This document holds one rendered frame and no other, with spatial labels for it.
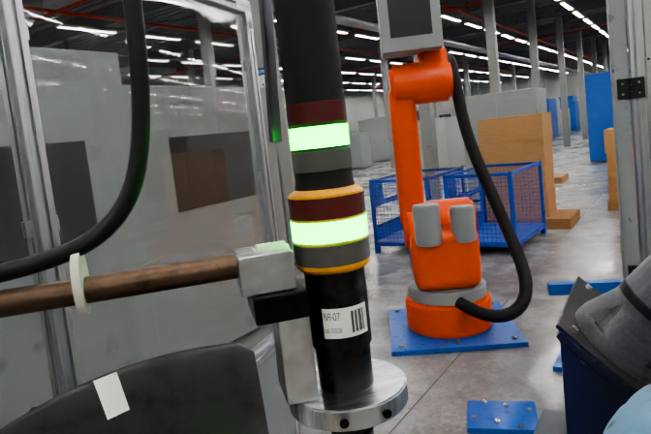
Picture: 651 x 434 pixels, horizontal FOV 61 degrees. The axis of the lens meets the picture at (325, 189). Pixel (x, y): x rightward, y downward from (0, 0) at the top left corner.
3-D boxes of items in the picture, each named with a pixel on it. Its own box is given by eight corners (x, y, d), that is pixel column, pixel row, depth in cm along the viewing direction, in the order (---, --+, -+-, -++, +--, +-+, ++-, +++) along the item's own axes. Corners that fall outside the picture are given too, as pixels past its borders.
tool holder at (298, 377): (264, 454, 28) (240, 265, 27) (250, 395, 35) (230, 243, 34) (428, 415, 30) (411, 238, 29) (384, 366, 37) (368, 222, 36)
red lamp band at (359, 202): (297, 225, 29) (294, 201, 29) (284, 215, 33) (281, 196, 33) (376, 213, 30) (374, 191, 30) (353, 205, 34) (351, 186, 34)
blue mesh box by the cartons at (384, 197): (373, 253, 734) (365, 179, 725) (413, 233, 840) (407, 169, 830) (436, 255, 685) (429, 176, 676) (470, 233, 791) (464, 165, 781)
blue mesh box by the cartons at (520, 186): (447, 254, 687) (439, 175, 677) (484, 232, 787) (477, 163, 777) (518, 256, 634) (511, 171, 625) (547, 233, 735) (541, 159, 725)
